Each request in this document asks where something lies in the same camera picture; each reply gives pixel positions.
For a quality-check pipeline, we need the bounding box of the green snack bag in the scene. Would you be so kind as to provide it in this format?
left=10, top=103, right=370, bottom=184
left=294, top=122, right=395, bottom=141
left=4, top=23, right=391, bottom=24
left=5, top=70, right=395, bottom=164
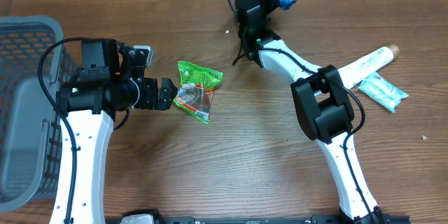
left=174, top=61, right=223, bottom=125

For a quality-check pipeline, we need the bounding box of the white tube gold cap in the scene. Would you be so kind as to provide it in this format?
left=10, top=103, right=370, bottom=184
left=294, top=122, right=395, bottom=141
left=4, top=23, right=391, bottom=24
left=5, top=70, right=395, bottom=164
left=338, top=44, right=400, bottom=90

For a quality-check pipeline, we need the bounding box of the light teal tissue pack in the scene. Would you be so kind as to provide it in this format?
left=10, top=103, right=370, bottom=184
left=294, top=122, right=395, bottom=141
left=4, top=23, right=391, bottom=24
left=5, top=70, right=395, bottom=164
left=358, top=72, right=409, bottom=113

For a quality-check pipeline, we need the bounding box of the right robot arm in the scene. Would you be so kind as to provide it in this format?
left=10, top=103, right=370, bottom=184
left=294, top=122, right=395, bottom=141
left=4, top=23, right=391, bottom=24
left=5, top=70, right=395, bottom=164
left=230, top=0, right=384, bottom=223

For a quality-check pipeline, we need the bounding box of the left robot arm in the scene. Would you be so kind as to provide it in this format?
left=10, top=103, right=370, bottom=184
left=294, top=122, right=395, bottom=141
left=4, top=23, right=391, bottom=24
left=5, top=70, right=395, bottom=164
left=44, top=37, right=178, bottom=223

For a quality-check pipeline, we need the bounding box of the grey plastic mesh basket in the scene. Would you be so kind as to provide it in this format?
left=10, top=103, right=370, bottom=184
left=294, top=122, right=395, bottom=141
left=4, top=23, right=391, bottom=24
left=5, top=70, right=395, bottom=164
left=1, top=15, right=64, bottom=212

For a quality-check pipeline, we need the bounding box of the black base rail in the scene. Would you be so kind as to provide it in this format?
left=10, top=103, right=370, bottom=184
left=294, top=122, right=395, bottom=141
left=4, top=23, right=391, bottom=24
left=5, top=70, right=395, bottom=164
left=104, top=208, right=411, bottom=224

